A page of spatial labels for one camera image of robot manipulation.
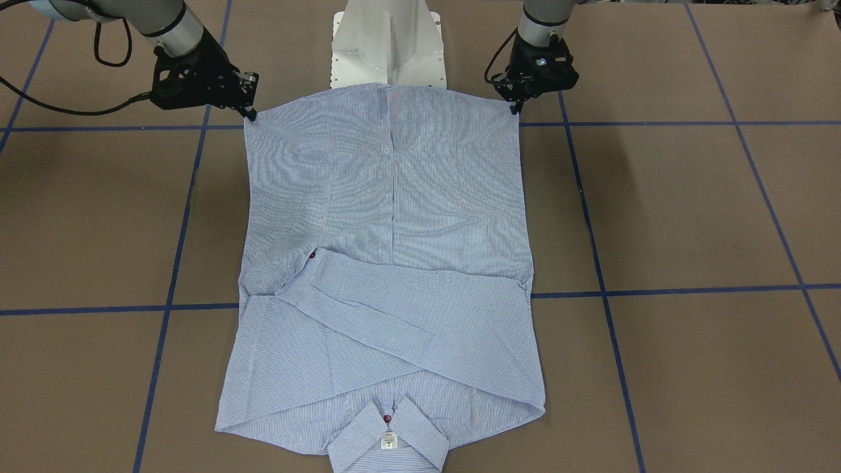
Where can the blue striped button-up shirt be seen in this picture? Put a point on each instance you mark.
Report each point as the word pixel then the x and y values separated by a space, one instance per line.
pixel 385 313

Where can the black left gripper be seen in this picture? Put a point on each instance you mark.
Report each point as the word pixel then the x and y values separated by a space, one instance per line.
pixel 508 84

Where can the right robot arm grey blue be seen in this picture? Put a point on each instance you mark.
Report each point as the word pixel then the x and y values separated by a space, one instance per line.
pixel 170 24

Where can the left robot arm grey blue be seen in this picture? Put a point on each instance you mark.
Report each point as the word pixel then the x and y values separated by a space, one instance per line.
pixel 539 19

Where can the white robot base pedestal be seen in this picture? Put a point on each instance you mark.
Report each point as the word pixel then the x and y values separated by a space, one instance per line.
pixel 390 42

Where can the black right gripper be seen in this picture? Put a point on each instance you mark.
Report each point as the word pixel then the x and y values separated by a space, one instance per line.
pixel 213 64

